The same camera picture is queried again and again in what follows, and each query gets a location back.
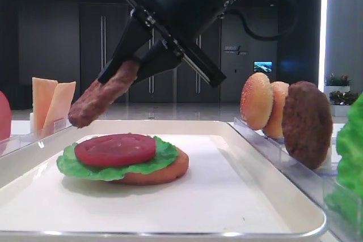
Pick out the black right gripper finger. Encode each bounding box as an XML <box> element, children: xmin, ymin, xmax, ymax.
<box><xmin>137</xmin><ymin>40</ymin><xmax>182</xmax><ymax>81</ymax></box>

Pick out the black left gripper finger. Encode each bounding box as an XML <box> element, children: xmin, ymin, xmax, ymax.
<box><xmin>98</xmin><ymin>16</ymin><xmax>153</xmax><ymax>84</ymax></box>

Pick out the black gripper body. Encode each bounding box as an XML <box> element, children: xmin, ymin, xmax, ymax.
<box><xmin>126</xmin><ymin>0</ymin><xmax>235</xmax><ymax>87</ymax></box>

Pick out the brown meat patty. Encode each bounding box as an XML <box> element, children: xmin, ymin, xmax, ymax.
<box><xmin>282</xmin><ymin>81</ymin><xmax>333</xmax><ymax>169</ymax></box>
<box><xmin>68</xmin><ymin>60</ymin><xmax>139</xmax><ymax>128</ymax></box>

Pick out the red tomato slice on lettuce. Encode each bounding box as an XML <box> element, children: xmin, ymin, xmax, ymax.
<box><xmin>74</xmin><ymin>133</ymin><xmax>157</xmax><ymax>167</ymax></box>

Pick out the left cheese slice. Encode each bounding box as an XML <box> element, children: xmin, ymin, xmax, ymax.
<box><xmin>32</xmin><ymin>77</ymin><xmax>58</xmax><ymax>137</ymax></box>

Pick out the cheese slice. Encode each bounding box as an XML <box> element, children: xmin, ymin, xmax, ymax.
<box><xmin>43</xmin><ymin>82</ymin><xmax>76</xmax><ymax>128</ymax></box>
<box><xmin>32</xmin><ymin>77</ymin><xmax>58</xmax><ymax>137</ymax></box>

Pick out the right cheese slice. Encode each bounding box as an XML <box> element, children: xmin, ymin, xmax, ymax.
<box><xmin>43</xmin><ymin>82</ymin><xmax>76</xmax><ymax>128</ymax></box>

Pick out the green lettuce leaf on bun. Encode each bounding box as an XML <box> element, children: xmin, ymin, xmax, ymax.
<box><xmin>56</xmin><ymin>135</ymin><xmax>180</xmax><ymax>181</ymax></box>

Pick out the red tomato slice at left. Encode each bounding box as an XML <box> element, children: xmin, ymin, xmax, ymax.
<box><xmin>0</xmin><ymin>92</ymin><xmax>11</xmax><ymax>140</ymax></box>

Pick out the green lettuce at right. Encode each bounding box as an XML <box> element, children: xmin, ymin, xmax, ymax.
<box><xmin>326</xmin><ymin>97</ymin><xmax>362</xmax><ymax>235</ymax></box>

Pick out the left dark door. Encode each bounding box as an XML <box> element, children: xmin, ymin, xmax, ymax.
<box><xmin>80</xmin><ymin>4</ymin><xmax>130</xmax><ymax>92</ymax></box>

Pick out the right dark door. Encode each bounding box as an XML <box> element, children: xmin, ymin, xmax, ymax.
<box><xmin>177</xmin><ymin>19</ymin><xmax>221</xmax><ymax>103</ymax></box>

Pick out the sesame top bun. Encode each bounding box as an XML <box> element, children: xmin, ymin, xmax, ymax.
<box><xmin>240</xmin><ymin>73</ymin><xmax>273</xmax><ymax>130</ymax></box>

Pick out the bottom bun slice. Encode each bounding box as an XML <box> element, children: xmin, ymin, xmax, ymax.
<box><xmin>113</xmin><ymin>148</ymin><xmax>189</xmax><ymax>186</ymax></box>

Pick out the plain bun slice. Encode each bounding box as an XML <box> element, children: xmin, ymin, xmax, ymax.
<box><xmin>263</xmin><ymin>81</ymin><xmax>289</xmax><ymax>139</ymax></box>

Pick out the white serving tray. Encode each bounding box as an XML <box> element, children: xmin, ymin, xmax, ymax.
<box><xmin>1</xmin><ymin>121</ymin><xmax>327</xmax><ymax>241</ymax></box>

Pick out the clear acrylic left holder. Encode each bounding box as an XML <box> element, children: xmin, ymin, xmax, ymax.
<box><xmin>1</xmin><ymin>113</ymin><xmax>72</xmax><ymax>157</ymax></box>

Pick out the clear acrylic holder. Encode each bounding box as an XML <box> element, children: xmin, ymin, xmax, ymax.
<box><xmin>1</xmin><ymin>113</ymin><xmax>72</xmax><ymax>157</ymax></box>
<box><xmin>230</xmin><ymin>118</ymin><xmax>362</xmax><ymax>241</ymax></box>

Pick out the upper potted plant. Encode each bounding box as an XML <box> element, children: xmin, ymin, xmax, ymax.
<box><xmin>324</xmin><ymin>74</ymin><xmax>351</xmax><ymax>96</ymax></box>

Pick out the potted plant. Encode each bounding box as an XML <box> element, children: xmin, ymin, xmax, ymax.
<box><xmin>324</xmin><ymin>74</ymin><xmax>351</xmax><ymax>96</ymax></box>
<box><xmin>329</xmin><ymin>91</ymin><xmax>358</xmax><ymax>117</ymax></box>

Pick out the lower potted plant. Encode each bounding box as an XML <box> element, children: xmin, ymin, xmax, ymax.
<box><xmin>329</xmin><ymin>91</ymin><xmax>358</xmax><ymax>117</ymax></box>

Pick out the clear acrylic right holder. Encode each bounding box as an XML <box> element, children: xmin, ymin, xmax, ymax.
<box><xmin>230</xmin><ymin>118</ymin><xmax>362</xmax><ymax>241</ymax></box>

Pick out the small wall screen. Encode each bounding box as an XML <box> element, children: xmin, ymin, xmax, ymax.
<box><xmin>254</xmin><ymin>61</ymin><xmax>272</xmax><ymax>73</ymax></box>

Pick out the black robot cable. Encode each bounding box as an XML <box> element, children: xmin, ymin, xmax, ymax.
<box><xmin>226</xmin><ymin>0</ymin><xmax>301</xmax><ymax>40</ymax></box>

